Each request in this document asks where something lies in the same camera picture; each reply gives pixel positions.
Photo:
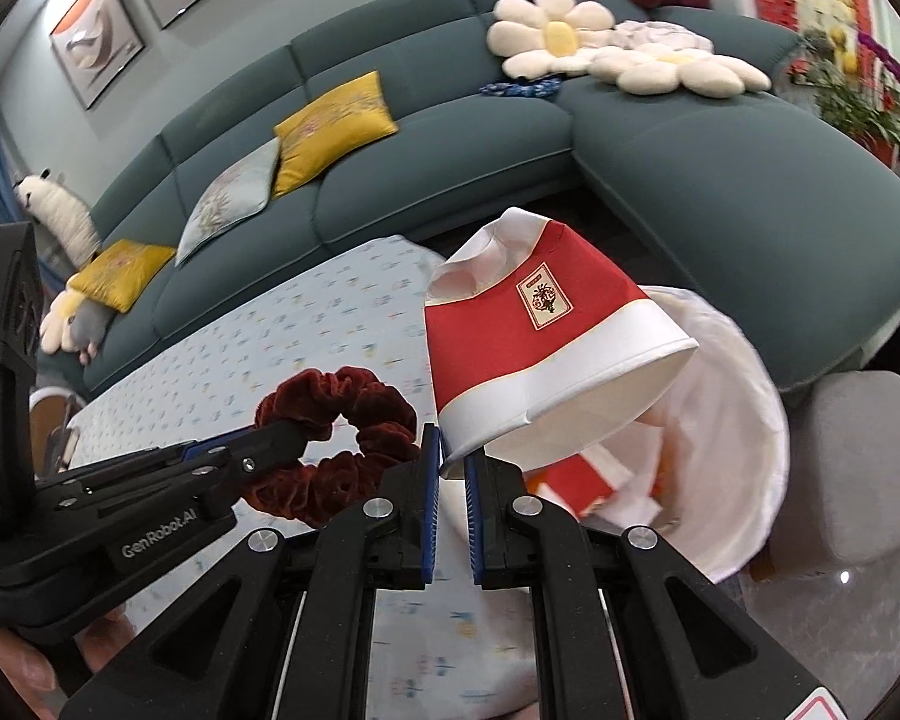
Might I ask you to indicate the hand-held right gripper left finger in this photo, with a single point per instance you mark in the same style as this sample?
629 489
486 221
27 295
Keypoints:
431 510

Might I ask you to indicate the flat cream flower cushion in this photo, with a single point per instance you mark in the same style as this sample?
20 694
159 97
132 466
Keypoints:
660 73

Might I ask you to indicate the round cream flower cushion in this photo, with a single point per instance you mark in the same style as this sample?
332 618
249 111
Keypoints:
525 22

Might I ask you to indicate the small yellow embroidered cushion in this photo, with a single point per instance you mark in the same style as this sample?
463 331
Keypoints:
120 274

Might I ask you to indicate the wooden chair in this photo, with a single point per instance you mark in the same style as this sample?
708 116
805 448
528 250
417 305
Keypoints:
51 399

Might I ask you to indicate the orange grey framed picture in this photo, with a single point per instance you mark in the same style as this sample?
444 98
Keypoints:
97 37

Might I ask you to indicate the green potted plant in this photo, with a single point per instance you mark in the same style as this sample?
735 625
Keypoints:
862 112

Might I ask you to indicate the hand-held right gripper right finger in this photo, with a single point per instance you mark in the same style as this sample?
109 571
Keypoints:
474 525

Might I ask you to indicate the grey upholstered stool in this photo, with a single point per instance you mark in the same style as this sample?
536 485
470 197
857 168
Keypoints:
847 465

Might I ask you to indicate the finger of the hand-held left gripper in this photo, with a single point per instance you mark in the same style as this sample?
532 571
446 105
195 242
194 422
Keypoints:
210 447
270 450

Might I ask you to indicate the white long plush toy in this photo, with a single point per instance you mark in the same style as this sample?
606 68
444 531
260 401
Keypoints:
60 217

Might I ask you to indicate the black plastic bag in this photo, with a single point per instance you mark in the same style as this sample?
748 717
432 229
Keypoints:
898 349

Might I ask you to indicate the light blue embroidered cushion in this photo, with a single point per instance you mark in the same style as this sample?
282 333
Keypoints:
225 199

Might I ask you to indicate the dark red velvet scrunchie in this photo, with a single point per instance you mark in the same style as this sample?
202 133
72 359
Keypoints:
375 397

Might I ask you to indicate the red white paper cup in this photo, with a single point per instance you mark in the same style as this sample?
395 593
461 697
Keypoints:
577 484
540 345

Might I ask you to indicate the pale printed tablecloth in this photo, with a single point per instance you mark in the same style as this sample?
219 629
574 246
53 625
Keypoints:
307 315

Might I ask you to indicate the purple orchid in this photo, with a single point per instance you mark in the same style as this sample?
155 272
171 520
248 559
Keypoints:
894 64

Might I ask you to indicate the teal sectional sofa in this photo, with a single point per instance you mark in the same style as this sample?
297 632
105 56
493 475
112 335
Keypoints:
457 187

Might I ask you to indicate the person's left hand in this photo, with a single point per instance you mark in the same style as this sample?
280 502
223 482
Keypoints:
19 671

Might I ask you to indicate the blue patterned cloth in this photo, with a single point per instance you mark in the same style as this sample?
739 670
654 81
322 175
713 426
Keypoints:
517 88

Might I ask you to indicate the small cream flower cushion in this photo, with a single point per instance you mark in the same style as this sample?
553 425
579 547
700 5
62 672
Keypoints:
54 324

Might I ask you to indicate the large yellow embroidered cushion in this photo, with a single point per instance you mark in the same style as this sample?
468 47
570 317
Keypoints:
330 131

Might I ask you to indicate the grey plush toy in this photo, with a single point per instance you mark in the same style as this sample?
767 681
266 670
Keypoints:
90 330

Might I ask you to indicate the pale pink cloth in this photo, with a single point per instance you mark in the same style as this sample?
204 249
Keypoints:
660 34

